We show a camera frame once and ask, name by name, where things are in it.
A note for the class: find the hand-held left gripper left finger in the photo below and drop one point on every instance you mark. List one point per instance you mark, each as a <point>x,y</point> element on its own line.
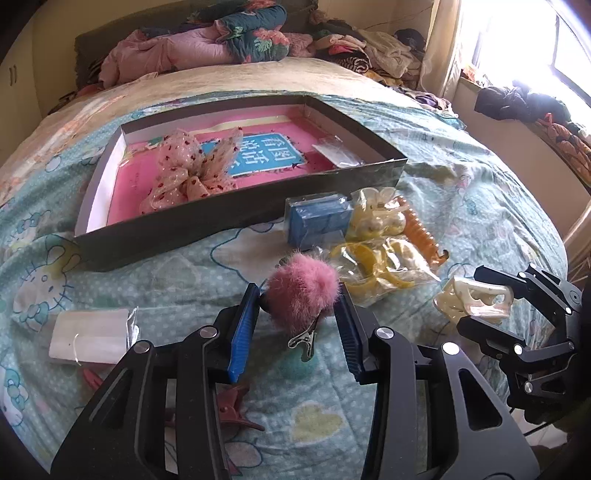
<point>244,332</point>

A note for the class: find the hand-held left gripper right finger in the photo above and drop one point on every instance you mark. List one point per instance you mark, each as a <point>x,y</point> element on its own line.
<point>348,341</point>

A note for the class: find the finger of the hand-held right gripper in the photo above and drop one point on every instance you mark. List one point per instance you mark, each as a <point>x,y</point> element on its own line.
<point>498,341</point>
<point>545,290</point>

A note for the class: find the cream hair claw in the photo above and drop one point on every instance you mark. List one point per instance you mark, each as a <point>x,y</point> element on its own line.
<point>457,295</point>

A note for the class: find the dark red hair claw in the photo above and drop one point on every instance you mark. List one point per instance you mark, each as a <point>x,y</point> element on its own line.
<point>228,401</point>

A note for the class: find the pink pompom hair clip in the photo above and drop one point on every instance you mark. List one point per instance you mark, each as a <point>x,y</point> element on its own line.
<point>300,286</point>

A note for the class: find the bag of curved yellow clips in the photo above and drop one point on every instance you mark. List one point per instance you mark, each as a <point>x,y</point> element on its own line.
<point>383,267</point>

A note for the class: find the blue box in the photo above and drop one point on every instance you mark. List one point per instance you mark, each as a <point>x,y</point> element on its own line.
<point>314,224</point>

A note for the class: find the bag of round yellow clips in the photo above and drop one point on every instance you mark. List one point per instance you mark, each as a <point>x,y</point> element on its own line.
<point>374,217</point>

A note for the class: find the orange hair claw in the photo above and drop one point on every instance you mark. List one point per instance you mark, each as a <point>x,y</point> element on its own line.
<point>418,230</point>

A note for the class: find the shallow dark cardboard box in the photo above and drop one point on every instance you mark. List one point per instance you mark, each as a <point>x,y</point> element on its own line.
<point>138,244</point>

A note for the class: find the white card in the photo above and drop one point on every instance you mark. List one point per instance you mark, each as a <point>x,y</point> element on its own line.
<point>87,334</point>

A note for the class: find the cartoon cat print blanket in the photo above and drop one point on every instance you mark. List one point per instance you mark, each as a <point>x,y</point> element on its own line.
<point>184,286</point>

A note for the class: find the orange patterned cloth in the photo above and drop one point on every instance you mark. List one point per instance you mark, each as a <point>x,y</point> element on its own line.
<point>568,147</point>

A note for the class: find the small red hair clip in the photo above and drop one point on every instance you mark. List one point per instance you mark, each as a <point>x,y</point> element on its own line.
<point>92,378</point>

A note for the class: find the dotted sheer fabric bow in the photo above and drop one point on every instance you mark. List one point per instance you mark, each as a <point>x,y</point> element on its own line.
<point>184,175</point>

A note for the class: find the small clear plastic bag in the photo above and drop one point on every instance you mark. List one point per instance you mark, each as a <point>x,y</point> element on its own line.
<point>334,154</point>

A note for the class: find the dark clothes on sill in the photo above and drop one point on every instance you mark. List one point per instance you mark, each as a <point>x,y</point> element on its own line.
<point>517,101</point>

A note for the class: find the window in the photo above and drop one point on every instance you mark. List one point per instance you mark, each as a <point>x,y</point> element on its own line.
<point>531,37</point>

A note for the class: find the cream curtain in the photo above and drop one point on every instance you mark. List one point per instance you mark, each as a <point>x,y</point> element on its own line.
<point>443,46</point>

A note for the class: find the peach patterned sheet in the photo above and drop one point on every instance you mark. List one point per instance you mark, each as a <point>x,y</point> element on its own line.
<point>69,120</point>

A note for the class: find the pink quilt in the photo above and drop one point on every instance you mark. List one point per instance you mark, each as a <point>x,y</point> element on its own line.
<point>184,50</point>

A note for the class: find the pile of clothes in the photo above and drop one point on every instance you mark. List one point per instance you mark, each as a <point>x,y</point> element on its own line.
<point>369,50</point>

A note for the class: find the dark floral quilt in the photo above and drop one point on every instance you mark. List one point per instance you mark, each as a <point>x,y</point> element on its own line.
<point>258,37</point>

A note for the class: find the grey headboard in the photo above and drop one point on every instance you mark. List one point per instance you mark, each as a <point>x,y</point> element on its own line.
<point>87,50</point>

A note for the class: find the cream wardrobe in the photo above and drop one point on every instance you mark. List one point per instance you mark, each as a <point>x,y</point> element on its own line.
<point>18,78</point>

